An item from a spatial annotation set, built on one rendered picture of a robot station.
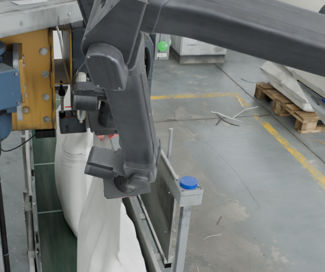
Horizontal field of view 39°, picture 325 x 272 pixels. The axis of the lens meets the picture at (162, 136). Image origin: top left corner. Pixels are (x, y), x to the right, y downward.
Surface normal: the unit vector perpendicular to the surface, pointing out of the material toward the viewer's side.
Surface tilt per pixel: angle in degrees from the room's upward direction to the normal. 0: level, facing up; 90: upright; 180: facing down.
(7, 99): 90
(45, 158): 0
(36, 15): 90
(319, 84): 40
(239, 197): 0
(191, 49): 90
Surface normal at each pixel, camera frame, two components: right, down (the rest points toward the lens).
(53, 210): 0.07, -0.88
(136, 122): -0.12, 0.89
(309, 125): 0.31, 0.44
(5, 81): 0.65, 0.40
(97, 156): 0.22, -0.40
